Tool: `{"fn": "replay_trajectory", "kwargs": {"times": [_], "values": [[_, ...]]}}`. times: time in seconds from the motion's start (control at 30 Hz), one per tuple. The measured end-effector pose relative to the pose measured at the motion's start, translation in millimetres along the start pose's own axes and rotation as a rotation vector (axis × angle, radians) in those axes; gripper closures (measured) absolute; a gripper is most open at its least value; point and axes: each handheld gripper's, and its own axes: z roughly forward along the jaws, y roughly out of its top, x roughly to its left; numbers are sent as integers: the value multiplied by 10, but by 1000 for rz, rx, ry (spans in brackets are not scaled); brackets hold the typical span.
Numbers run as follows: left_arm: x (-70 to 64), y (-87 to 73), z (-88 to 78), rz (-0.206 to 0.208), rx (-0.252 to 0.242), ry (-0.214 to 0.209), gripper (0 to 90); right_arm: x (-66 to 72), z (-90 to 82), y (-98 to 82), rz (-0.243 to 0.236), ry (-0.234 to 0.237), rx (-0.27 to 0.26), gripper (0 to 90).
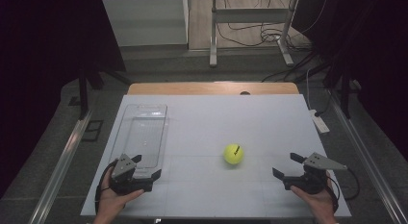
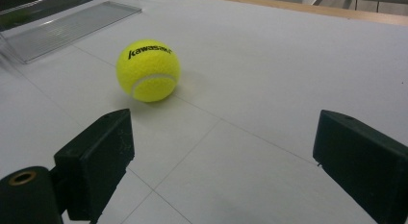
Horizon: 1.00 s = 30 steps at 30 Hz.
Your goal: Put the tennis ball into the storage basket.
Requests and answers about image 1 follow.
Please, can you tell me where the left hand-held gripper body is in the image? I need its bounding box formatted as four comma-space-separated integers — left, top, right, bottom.
109, 153, 154, 196

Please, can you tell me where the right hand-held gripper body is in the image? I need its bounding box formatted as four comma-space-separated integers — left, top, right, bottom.
283, 152, 348, 195

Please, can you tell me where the clear plastic container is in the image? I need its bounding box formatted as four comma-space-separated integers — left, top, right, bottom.
109, 103, 169, 181

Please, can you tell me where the yellow tennis ball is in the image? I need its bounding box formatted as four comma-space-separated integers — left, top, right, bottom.
222, 143, 244, 165

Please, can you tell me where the person's right hand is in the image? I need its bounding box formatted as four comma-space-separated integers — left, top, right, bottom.
291, 171, 339, 224

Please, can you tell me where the person's left hand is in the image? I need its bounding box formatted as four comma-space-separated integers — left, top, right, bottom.
93, 167, 145, 224

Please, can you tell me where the white power strip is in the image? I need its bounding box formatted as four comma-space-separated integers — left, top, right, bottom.
309, 109, 331, 135

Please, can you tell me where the white board sheet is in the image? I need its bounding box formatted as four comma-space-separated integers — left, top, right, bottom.
80, 94, 352, 218

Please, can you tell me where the black stand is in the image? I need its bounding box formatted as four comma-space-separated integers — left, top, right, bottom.
322, 62, 354, 120
77, 65, 106, 120

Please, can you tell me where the wooden table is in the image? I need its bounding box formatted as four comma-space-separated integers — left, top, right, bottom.
127, 82, 300, 96

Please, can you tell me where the dark curtain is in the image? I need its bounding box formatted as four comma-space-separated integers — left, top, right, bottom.
292, 0, 408, 155
0, 0, 127, 199

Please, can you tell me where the white cabinet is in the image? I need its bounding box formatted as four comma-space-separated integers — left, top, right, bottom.
102, 0, 190, 47

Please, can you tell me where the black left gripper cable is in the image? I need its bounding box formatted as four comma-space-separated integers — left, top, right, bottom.
93, 160, 118, 214

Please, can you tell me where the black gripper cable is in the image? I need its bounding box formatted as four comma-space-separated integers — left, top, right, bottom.
326, 167, 361, 212
93, 160, 118, 214

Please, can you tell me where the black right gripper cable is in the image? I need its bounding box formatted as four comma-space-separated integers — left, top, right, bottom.
326, 167, 361, 212

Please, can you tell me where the black frame on floor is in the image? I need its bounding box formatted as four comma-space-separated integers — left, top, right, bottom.
81, 119, 105, 142

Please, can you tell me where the black plug cable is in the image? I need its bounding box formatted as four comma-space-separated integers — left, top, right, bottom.
315, 90, 334, 118

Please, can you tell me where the aluminium rail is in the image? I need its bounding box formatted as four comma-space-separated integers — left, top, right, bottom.
327, 88, 408, 224
28, 109, 94, 224

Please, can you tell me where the white cable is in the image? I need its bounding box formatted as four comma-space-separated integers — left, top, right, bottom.
305, 68, 315, 112

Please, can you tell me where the tangle of black floor cables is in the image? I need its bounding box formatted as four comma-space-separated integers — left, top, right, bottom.
216, 0, 313, 53

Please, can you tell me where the grey metal desk frame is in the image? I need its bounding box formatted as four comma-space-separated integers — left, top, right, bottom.
209, 0, 300, 68

